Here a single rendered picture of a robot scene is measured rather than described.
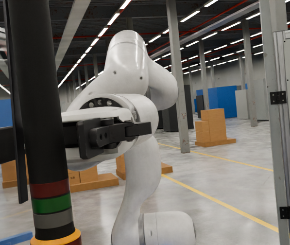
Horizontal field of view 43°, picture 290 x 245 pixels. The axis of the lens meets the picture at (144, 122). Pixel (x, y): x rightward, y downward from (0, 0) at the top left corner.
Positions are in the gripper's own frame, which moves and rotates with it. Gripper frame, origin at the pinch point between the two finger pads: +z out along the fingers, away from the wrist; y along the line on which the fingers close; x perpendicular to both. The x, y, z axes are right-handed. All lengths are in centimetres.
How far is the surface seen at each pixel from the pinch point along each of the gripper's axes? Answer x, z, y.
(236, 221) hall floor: -168, -462, -8
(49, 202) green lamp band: -4.8, 1.6, -0.9
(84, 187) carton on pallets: -163, -676, 300
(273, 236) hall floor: -168, -409, -49
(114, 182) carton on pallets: -161, -709, 244
